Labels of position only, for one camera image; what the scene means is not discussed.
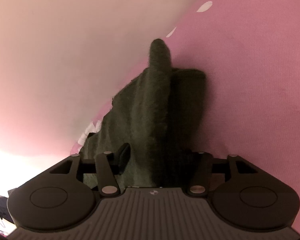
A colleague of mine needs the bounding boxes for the pink floral bed sheet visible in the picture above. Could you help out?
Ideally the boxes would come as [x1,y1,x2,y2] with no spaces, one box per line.
[70,0,300,235]

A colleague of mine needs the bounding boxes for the dark green knit sweater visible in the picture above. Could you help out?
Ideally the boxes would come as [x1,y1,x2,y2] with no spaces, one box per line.
[80,39,206,188]

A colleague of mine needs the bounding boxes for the dark clutter beside bed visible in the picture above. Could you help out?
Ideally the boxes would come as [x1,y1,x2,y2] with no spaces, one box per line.
[0,196,15,232]

